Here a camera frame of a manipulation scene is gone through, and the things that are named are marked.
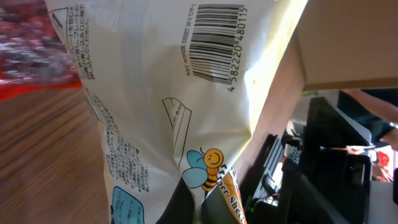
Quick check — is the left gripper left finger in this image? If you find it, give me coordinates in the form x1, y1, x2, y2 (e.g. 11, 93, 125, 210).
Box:
156, 178, 195, 224

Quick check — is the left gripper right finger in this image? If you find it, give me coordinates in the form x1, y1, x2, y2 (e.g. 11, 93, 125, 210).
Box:
202, 184, 241, 224

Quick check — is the yellow snack bag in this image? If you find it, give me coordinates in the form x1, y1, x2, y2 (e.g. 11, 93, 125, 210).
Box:
46, 0, 307, 223

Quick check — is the red candy bag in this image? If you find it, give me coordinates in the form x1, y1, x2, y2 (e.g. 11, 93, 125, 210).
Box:
1, 0, 81, 100

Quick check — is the person forearm in background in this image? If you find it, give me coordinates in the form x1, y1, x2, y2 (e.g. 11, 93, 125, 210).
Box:
338, 88, 397, 151

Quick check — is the black monitor in background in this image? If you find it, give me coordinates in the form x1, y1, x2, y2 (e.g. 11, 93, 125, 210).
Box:
277, 97, 371, 223

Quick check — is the beige cardboard box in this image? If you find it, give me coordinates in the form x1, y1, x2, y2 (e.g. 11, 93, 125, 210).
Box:
295, 0, 398, 91

